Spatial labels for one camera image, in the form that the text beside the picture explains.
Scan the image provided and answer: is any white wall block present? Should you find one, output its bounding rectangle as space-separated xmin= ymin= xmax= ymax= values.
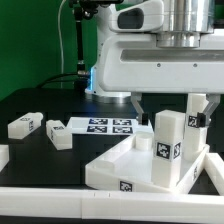
xmin=0 ymin=145 xmax=9 ymax=172
xmin=205 ymin=153 xmax=224 ymax=196

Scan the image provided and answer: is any white front wall fence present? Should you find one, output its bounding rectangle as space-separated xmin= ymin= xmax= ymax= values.
xmin=0 ymin=187 xmax=224 ymax=224

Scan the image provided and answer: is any white right wall block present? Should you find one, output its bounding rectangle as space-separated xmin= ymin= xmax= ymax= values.
xmin=205 ymin=153 xmax=224 ymax=196

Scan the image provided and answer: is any black cable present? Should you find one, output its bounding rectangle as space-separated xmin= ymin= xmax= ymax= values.
xmin=35 ymin=72 xmax=91 ymax=90

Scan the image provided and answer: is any white desk top tray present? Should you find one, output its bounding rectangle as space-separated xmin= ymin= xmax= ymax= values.
xmin=85 ymin=132 xmax=210 ymax=194

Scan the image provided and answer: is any white marker sheet with tags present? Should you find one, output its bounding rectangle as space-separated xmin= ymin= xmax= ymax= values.
xmin=67 ymin=117 xmax=153 ymax=135

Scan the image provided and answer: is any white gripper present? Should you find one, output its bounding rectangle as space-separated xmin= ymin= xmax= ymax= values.
xmin=98 ymin=31 xmax=224 ymax=126

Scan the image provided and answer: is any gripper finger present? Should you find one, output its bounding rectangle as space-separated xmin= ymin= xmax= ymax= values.
xmin=197 ymin=94 xmax=221 ymax=127

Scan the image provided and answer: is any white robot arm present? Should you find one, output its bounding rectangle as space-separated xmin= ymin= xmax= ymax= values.
xmin=86 ymin=0 xmax=224 ymax=127

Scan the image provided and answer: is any white left wall block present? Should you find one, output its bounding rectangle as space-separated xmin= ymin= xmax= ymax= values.
xmin=0 ymin=145 xmax=9 ymax=172

